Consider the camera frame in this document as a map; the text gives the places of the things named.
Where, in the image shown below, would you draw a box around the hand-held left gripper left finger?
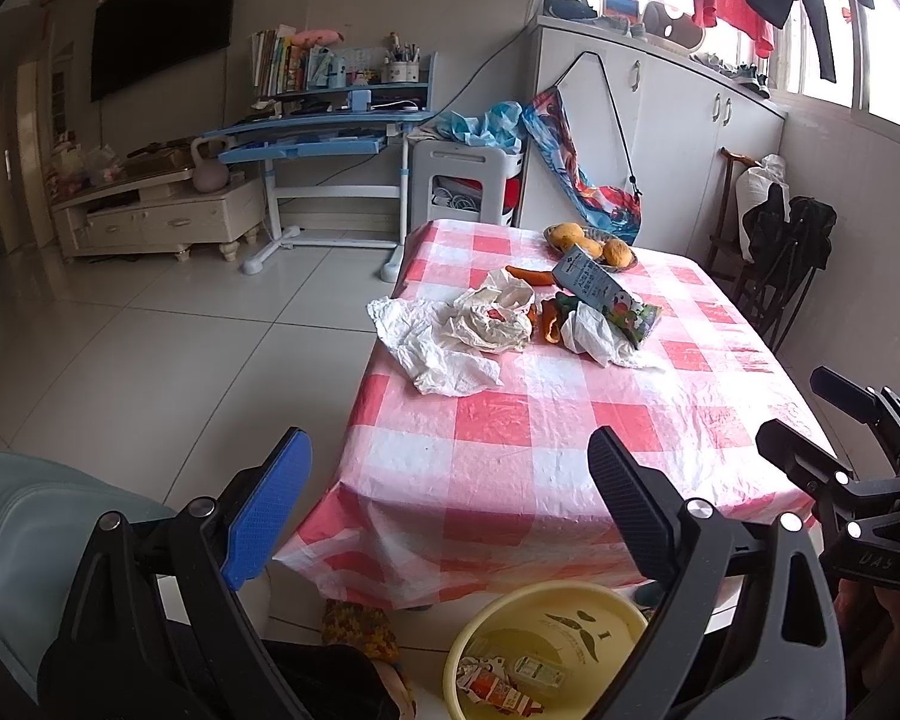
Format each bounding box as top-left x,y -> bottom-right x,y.
37,426 -> 314,720

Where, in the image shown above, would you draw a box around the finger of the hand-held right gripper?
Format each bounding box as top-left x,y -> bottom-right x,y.
810,366 -> 900,481
756,420 -> 900,526

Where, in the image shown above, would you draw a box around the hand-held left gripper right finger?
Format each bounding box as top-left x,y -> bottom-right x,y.
586,426 -> 848,720

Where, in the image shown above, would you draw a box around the yellow plastic bin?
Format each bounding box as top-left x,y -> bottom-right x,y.
442,581 -> 650,720

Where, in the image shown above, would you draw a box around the blue white milk carton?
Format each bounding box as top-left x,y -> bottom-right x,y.
551,249 -> 661,350

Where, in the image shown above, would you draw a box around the large white plastic sheet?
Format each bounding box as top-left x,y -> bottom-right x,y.
366,296 -> 505,397

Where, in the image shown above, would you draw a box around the white plastic bag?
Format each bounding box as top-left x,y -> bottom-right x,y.
454,270 -> 537,353

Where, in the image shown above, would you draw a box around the red white checked tablecloth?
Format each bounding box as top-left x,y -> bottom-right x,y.
274,219 -> 837,612

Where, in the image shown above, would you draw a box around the colourful crocheted cushion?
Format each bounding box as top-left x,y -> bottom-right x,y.
322,600 -> 400,665

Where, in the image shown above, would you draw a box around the black folding chair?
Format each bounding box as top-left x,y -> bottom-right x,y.
742,184 -> 837,350

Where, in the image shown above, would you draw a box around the wooden chair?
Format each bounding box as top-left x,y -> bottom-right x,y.
709,148 -> 766,301

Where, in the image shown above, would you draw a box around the small white green carton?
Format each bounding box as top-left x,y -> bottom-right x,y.
506,656 -> 567,691

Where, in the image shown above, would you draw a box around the white sack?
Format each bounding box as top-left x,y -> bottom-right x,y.
742,154 -> 788,218

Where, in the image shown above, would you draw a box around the orange white flattened carton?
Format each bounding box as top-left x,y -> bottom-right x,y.
457,656 -> 548,713

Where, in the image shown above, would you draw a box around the white storage cabinet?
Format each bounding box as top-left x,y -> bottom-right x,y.
529,15 -> 788,263

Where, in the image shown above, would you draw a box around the cream television cabinet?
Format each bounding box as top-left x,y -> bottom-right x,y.
51,165 -> 265,263

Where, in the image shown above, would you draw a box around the grey sneakers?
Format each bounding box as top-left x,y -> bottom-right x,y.
694,52 -> 773,98

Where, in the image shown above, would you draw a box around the pink kettlebell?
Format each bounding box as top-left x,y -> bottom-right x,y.
190,136 -> 231,194

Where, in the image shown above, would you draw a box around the clear plastic bag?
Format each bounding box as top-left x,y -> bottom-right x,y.
82,144 -> 125,185

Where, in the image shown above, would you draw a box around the blue study desk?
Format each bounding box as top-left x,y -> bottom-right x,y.
191,52 -> 440,275

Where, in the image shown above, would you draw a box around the white stool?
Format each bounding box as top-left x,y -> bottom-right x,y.
409,139 -> 526,230

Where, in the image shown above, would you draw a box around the blue plastic bag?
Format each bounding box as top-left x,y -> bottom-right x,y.
435,100 -> 526,147

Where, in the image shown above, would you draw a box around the row of books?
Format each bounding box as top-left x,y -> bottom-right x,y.
251,28 -> 308,98

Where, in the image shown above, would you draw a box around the white pen holder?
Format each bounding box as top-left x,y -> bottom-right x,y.
382,34 -> 421,85

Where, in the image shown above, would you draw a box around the colourful printed strap bag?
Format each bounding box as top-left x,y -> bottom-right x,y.
521,51 -> 644,247

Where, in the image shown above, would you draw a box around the black wall television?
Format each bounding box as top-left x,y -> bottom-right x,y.
90,0 -> 243,102

